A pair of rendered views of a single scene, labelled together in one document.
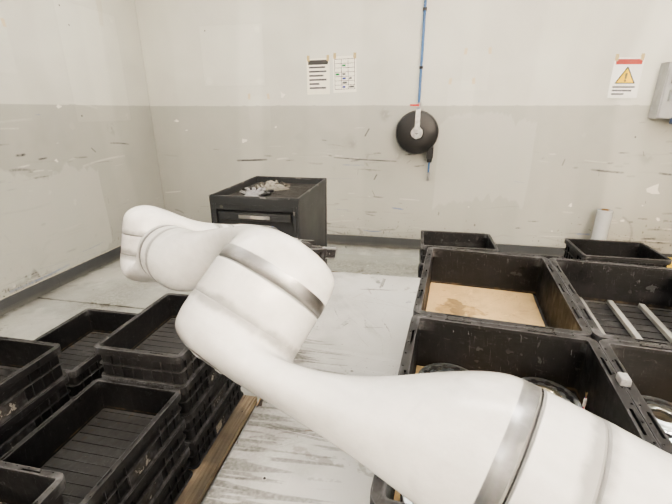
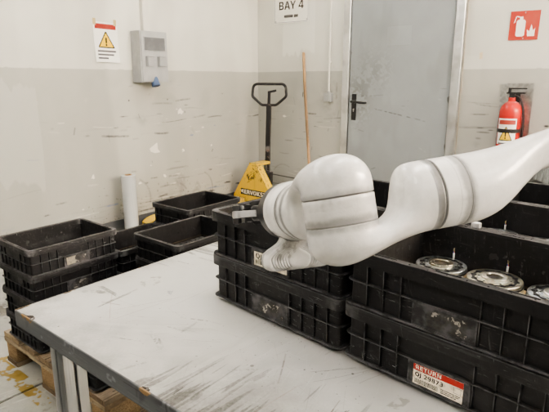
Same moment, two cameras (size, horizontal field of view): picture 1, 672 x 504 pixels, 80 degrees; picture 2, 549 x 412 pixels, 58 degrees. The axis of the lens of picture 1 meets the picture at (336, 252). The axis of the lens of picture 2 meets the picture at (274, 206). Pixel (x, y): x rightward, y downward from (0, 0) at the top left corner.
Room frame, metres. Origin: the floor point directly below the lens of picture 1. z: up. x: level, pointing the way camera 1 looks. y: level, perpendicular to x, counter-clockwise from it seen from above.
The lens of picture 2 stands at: (0.36, 0.70, 1.23)
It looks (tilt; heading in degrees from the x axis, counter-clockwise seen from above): 14 degrees down; 298
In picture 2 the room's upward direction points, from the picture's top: straight up
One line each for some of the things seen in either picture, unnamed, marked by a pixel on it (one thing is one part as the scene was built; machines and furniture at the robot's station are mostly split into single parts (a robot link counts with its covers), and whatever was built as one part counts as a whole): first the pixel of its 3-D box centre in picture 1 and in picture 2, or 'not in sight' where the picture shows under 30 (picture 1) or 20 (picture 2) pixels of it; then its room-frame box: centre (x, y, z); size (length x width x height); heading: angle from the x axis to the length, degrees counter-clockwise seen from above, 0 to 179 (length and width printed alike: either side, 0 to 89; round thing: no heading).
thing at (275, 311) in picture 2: not in sight; (311, 280); (0.81, -0.34, 0.76); 0.40 x 0.30 x 0.12; 164
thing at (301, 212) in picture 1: (278, 263); not in sight; (2.15, 0.33, 0.45); 0.60 x 0.45 x 0.90; 169
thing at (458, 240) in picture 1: (453, 275); (62, 281); (2.15, -0.68, 0.37); 0.40 x 0.30 x 0.45; 79
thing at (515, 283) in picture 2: not in sight; (494, 279); (0.41, -0.29, 0.86); 0.10 x 0.10 x 0.01
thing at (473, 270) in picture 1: (487, 305); (312, 239); (0.81, -0.34, 0.87); 0.40 x 0.30 x 0.11; 164
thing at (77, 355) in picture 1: (90, 373); not in sight; (1.31, 0.96, 0.31); 0.40 x 0.30 x 0.34; 169
